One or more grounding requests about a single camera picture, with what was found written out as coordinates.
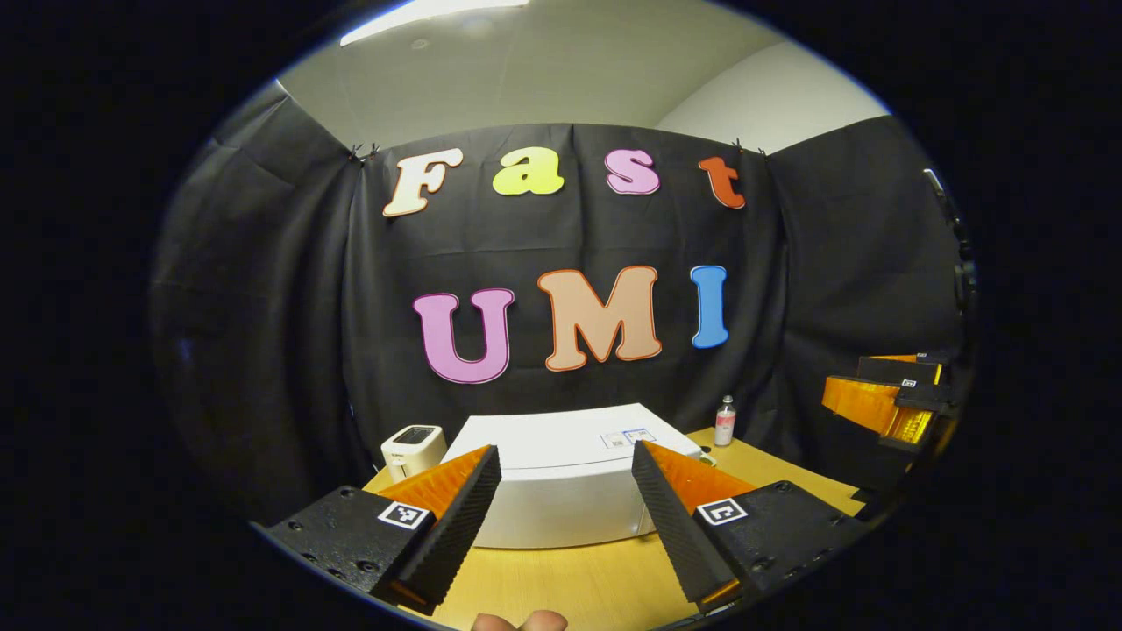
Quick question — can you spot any white toaster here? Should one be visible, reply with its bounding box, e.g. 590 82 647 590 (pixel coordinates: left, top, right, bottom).
381 424 448 481

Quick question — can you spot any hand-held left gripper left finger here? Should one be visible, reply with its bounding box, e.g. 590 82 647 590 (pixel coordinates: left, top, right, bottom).
261 443 503 616

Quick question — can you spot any white microwave oven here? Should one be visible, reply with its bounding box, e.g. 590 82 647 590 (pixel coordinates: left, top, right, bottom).
438 403 704 550

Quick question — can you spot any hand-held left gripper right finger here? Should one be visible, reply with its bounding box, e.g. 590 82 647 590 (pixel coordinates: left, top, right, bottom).
629 439 875 613

